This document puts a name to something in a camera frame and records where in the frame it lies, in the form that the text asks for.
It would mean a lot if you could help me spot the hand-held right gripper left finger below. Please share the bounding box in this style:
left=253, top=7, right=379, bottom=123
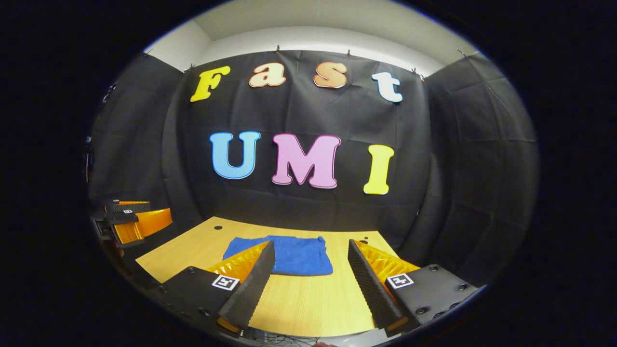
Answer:
left=159, top=240, right=276, bottom=334

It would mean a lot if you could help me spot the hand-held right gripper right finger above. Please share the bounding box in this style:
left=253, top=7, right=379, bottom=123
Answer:
left=348, top=240, right=479, bottom=337

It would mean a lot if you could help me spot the black backdrop cloth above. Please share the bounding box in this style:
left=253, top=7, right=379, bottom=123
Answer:
left=87, top=48, right=539, bottom=290

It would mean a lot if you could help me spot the blue corduroy jacket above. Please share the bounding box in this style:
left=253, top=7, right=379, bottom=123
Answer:
left=223, top=235, right=334, bottom=276

